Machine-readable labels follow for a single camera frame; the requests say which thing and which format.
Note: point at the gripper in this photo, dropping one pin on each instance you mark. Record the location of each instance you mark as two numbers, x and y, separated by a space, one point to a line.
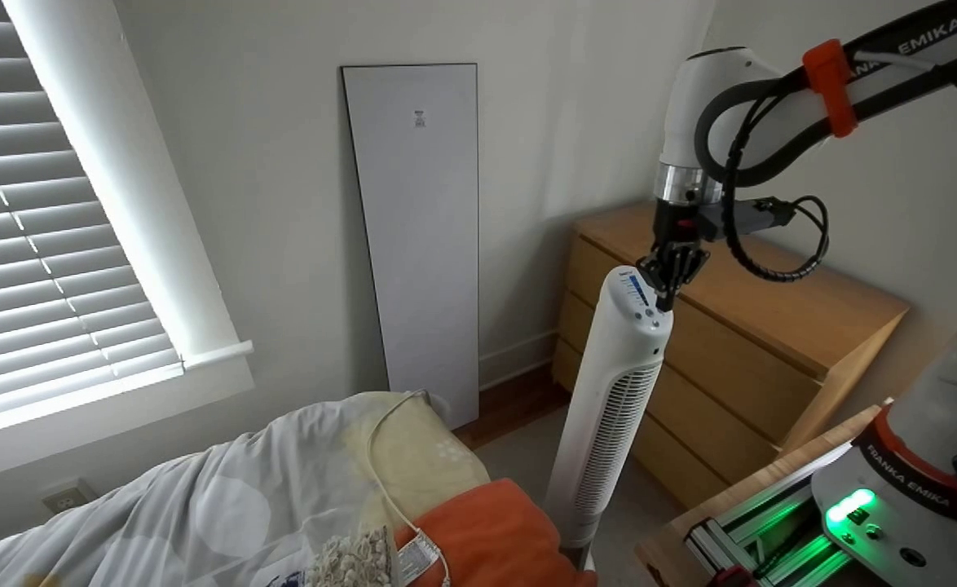
674 222

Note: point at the wooden dresser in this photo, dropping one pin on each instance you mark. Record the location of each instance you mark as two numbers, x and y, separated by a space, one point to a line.
739 342

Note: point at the white duvet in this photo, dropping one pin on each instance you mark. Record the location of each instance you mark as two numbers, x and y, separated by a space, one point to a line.
226 505

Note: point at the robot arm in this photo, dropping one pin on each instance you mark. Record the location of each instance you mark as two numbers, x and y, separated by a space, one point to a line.
927 408

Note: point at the window with white blinds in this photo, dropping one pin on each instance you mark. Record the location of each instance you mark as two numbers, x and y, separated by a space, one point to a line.
46 244

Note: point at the white panel board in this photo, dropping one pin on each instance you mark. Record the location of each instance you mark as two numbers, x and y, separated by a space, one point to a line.
421 244

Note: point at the patterned cloth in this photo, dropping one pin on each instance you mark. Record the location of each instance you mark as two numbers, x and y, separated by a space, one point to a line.
352 561

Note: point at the white tag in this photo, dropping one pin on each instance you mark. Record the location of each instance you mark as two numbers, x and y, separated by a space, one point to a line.
418 558

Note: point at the pale yellow pad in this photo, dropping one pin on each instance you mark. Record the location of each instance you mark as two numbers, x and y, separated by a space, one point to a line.
425 465

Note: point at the white tower fan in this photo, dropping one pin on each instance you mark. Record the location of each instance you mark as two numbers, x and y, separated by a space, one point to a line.
609 391

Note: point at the orange blanket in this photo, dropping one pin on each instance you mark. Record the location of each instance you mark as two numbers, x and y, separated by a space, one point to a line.
495 538

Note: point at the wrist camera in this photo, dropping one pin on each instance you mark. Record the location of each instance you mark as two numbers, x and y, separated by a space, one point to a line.
743 217

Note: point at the wall socket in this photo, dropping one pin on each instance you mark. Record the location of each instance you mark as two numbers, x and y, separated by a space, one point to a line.
68 496

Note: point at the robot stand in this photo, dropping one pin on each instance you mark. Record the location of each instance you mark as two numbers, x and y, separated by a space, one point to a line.
739 505

